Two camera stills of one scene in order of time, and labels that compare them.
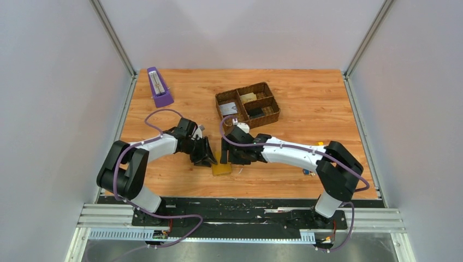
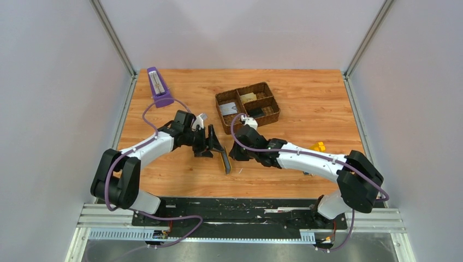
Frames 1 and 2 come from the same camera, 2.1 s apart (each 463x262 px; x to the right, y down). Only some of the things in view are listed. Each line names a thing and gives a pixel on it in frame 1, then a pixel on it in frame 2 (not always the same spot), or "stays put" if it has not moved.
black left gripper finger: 208,158 to 213,142
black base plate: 241,213 stays put
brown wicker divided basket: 253,105 stays put
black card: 255,112 stays put
